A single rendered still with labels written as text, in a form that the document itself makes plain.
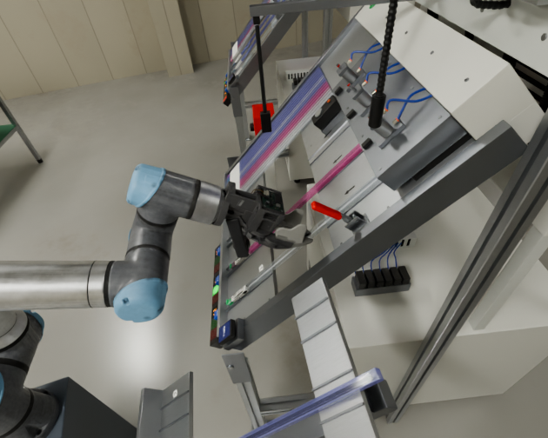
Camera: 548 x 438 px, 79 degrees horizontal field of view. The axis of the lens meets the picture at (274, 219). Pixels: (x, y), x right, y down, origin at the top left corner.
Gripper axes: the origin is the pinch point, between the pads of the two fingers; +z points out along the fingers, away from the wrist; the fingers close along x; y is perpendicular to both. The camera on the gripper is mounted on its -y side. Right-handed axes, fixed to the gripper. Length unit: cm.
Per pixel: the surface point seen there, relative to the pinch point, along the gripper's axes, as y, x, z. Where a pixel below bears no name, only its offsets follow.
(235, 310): -27.1, -2.7, -5.3
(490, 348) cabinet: -13, -10, 67
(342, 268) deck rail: 4.1, -10.0, 4.1
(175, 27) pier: -82, 372, -54
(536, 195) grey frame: 32.0, -13.4, 18.6
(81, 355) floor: -133, 28, -41
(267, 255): -13.4, 5.4, -2.1
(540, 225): 25.9, -8.3, 34.2
